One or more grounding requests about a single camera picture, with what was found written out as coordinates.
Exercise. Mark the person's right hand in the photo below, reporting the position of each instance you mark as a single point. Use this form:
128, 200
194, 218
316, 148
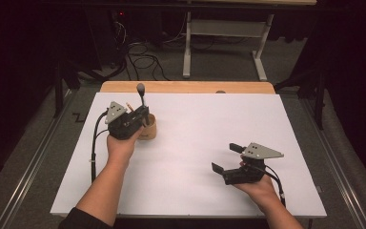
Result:
263, 192

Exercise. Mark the metal floor rail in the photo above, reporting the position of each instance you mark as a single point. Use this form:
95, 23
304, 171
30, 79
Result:
25, 179
338, 179

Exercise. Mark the white metal desk frame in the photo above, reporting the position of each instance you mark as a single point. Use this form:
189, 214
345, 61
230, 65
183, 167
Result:
187, 47

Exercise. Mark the black computer case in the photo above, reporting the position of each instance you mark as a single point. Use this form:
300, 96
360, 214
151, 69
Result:
108, 38

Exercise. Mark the black makeup brush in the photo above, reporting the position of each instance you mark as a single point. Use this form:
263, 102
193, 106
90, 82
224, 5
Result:
140, 88

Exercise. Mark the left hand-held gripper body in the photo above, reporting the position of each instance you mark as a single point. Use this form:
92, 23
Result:
124, 125

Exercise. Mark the dark metal stand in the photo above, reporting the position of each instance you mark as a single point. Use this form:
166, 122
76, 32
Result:
320, 105
58, 95

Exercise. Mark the person's left hand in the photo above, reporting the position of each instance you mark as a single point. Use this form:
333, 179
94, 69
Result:
119, 149

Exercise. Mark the white board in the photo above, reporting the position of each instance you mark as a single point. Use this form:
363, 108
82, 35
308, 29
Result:
203, 120

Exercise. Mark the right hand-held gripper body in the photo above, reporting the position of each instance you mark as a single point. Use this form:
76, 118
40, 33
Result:
260, 151

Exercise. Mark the wooden cup with small figurine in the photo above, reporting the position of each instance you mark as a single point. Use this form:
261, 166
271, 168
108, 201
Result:
149, 132

